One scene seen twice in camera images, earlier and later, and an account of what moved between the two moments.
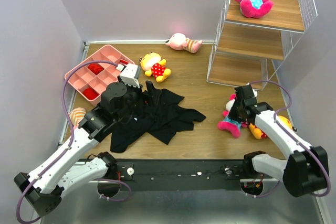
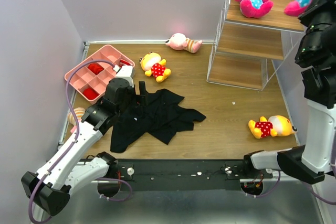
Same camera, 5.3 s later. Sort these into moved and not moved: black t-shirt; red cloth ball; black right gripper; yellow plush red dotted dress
Moved: black right gripper
Not moved: black t-shirt; yellow plush red dotted dress; red cloth ball
